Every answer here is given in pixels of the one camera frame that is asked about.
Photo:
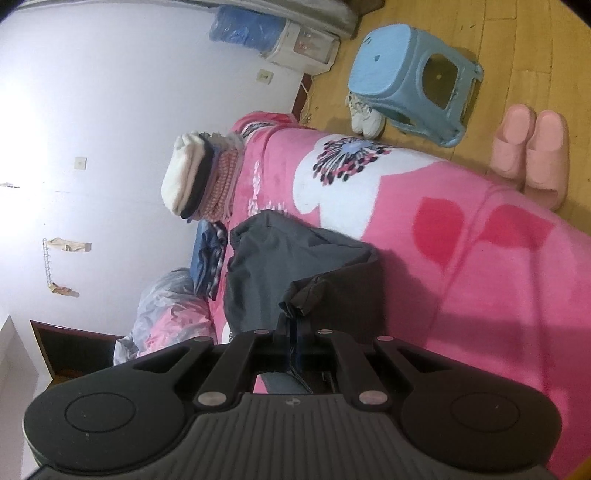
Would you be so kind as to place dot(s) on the white wall socket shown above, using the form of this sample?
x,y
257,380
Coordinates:
x,y
80,163
264,76

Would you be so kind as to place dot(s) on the dark grey pants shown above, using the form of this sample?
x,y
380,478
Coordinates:
x,y
277,258

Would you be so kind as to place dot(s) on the white sneaker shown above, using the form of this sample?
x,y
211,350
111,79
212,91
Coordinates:
x,y
358,113
374,123

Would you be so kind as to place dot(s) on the black folded garment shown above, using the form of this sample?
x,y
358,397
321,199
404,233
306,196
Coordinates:
x,y
203,189

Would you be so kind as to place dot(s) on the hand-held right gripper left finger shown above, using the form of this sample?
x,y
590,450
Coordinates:
x,y
281,342

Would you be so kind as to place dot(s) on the tall stack of folded clothes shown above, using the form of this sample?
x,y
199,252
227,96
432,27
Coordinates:
x,y
226,184

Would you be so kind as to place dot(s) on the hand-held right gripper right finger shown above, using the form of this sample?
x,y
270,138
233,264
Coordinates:
x,y
308,344

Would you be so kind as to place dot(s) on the blue water bottle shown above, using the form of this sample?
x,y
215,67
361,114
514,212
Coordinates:
x,y
244,27

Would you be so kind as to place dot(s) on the light blue plastic stool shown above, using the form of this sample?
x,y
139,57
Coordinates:
x,y
383,69

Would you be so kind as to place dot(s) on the pink slipper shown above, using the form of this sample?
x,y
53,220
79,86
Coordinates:
x,y
547,157
512,143

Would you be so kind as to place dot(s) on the pink grey floral quilt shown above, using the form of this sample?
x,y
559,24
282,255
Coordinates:
x,y
171,314

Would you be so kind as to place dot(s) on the folded white and pink stack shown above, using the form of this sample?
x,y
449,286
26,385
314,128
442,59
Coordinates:
x,y
184,175

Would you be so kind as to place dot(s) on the dark wooden door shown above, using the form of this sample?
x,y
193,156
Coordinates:
x,y
78,350

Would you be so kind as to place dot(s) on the white water dispenser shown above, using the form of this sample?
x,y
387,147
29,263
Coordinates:
x,y
304,46

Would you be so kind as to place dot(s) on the grey curtain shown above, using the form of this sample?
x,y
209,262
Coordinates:
x,y
295,14

